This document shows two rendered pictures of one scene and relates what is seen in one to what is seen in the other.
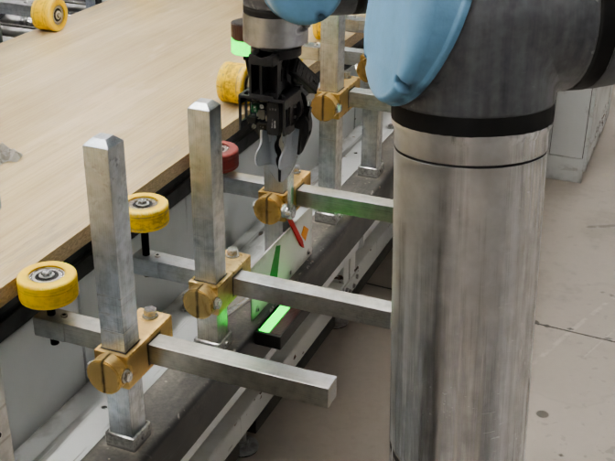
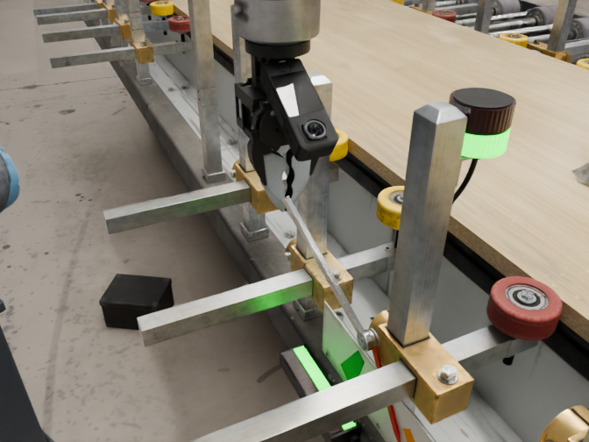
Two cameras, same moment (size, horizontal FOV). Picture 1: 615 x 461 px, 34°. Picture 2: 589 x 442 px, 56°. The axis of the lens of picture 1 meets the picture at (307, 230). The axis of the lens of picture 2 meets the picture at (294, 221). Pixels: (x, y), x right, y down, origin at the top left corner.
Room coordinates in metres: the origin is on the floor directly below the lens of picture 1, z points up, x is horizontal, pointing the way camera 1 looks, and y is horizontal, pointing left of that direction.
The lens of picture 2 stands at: (1.78, -0.39, 1.34)
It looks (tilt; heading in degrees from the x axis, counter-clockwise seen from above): 33 degrees down; 133
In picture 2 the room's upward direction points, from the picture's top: straight up
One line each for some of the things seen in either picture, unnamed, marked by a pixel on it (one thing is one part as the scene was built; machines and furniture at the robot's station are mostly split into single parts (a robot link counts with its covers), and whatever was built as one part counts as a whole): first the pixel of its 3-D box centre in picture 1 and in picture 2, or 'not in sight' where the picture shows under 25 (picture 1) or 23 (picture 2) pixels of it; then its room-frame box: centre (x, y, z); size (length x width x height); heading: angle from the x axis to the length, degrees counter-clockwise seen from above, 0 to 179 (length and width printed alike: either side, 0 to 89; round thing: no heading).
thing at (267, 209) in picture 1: (281, 196); (417, 359); (1.58, 0.05, 0.85); 0.13 x 0.06 x 0.05; 158
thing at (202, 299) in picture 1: (218, 284); (317, 270); (1.34, 0.14, 0.80); 0.13 x 0.06 x 0.05; 158
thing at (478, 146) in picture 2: (250, 44); (475, 134); (1.57, 0.10, 1.11); 0.06 x 0.06 x 0.02
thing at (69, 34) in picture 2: not in sight; (109, 31); (-0.05, 0.64, 0.83); 0.43 x 0.03 x 0.04; 68
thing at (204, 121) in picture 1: (210, 252); (311, 228); (1.32, 0.15, 0.87); 0.03 x 0.03 x 0.48; 68
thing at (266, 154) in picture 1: (265, 155); (289, 169); (1.36, 0.06, 1.01); 0.06 x 0.03 x 0.09; 158
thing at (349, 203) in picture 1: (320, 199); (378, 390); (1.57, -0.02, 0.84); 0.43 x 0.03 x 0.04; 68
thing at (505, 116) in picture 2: (249, 28); (480, 110); (1.57, 0.10, 1.14); 0.06 x 0.06 x 0.02
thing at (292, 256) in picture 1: (284, 260); (368, 389); (1.52, 0.04, 0.75); 0.26 x 0.01 x 0.10; 158
